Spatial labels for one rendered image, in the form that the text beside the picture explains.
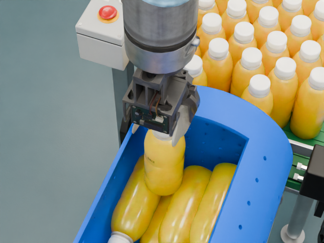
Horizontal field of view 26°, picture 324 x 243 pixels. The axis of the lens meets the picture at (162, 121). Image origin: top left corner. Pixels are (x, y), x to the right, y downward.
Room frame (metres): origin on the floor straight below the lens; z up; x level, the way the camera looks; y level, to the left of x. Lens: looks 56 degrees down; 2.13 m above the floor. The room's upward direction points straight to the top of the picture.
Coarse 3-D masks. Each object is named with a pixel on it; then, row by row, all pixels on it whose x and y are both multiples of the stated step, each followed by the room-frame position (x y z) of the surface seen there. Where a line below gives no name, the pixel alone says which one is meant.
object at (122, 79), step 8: (128, 64) 0.99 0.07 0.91; (112, 72) 1.00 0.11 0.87; (120, 72) 0.99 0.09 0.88; (128, 72) 0.99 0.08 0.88; (120, 80) 0.99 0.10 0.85; (128, 80) 0.99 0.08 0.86; (120, 88) 0.99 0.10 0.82; (120, 96) 0.99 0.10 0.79; (120, 104) 0.99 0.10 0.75; (128, 104) 0.98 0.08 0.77; (120, 112) 0.99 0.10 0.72; (120, 120) 0.99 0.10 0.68; (120, 128) 0.99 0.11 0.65; (120, 144) 1.00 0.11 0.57
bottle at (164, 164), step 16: (144, 144) 0.60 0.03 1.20; (160, 144) 0.58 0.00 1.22; (176, 144) 0.58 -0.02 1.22; (144, 160) 0.59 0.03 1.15; (160, 160) 0.57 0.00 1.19; (176, 160) 0.57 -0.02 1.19; (144, 176) 0.60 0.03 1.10; (160, 176) 0.57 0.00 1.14; (176, 176) 0.58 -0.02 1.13; (160, 192) 0.57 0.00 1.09
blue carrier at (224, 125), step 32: (224, 96) 0.66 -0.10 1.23; (192, 128) 0.68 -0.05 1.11; (224, 128) 0.66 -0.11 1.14; (256, 128) 0.62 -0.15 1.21; (128, 160) 0.65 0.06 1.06; (192, 160) 0.68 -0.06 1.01; (224, 160) 0.66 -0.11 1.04; (256, 160) 0.56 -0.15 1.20; (288, 160) 0.60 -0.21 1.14; (256, 192) 0.52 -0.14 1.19; (96, 224) 0.52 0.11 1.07; (224, 224) 0.45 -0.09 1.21; (256, 224) 0.47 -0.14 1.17
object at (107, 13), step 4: (100, 8) 0.97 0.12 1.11; (104, 8) 0.97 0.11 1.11; (108, 8) 0.97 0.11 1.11; (112, 8) 0.97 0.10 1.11; (100, 12) 0.96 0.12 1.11; (104, 12) 0.96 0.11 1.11; (108, 12) 0.96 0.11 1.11; (112, 12) 0.96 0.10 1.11; (116, 12) 0.96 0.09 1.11; (100, 16) 0.95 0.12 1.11; (104, 16) 0.95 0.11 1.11; (108, 16) 0.95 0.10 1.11; (112, 16) 0.95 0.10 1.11
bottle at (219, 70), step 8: (208, 56) 0.89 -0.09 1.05; (224, 56) 0.89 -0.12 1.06; (208, 64) 0.88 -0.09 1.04; (216, 64) 0.88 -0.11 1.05; (224, 64) 0.88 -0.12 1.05; (232, 64) 0.89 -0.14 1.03; (208, 72) 0.88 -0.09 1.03; (216, 72) 0.87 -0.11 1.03; (224, 72) 0.87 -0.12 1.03; (208, 80) 0.87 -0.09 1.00; (216, 80) 0.87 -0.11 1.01; (224, 80) 0.87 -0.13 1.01; (216, 88) 0.87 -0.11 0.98; (224, 88) 0.87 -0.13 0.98
